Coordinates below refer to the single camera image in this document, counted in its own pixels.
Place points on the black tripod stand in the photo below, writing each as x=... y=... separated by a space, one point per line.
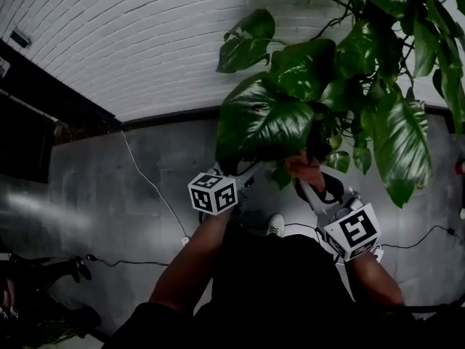
x=78 y=269

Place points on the black baseboard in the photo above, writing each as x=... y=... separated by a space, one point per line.
x=170 y=118

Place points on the dark mesh bag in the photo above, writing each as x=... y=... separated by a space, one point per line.
x=47 y=325

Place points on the person's left forearm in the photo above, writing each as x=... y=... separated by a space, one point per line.
x=189 y=267

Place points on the green broad-leaf plant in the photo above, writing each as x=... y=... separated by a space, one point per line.
x=261 y=122

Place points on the person's white shoe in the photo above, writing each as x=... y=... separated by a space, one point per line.
x=275 y=227

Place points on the person's right forearm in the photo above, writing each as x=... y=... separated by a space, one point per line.
x=374 y=282

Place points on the white power adapter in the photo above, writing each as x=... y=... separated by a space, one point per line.
x=379 y=254

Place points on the small white object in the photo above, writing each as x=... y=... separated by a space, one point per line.
x=462 y=213

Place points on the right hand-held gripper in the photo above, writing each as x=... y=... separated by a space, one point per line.
x=354 y=231

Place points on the pink cloth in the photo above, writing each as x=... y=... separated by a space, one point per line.
x=307 y=173

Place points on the white red door poster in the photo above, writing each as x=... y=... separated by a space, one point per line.
x=3 y=67

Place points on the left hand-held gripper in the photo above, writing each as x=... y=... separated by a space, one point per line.
x=212 y=198

